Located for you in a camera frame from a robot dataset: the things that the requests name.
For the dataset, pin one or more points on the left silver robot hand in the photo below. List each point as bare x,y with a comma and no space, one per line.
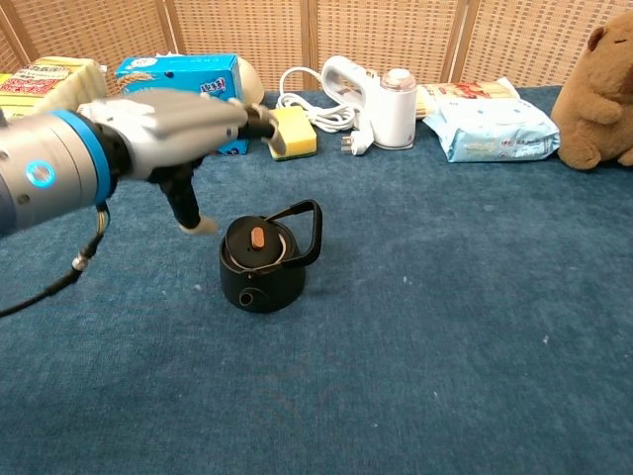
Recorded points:
163,128

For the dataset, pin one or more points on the black lid orange knob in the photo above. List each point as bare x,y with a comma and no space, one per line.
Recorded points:
243,248

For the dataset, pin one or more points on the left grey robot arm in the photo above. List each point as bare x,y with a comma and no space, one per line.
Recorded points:
49,168

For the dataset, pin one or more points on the blue cookie box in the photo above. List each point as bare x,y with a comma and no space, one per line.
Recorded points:
173,69

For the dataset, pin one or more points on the beige round bowl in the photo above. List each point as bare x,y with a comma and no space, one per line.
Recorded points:
251,81

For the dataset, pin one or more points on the yellow sponge multipack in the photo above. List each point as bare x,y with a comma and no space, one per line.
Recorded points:
49,84

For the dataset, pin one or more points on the wicker folding screen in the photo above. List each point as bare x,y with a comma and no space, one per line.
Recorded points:
247,29

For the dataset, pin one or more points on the yellow green sponge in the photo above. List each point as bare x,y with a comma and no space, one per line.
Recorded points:
298,132

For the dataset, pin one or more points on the white handheld appliance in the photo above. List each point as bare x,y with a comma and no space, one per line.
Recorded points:
395,114

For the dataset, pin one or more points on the blue table cloth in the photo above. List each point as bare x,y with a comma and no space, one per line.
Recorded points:
395,346

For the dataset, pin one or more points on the light blue wet wipes pack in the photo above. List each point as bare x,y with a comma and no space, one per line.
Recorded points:
489,131

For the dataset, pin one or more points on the brown capybara plush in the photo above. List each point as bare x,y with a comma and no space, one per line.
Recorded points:
593,99

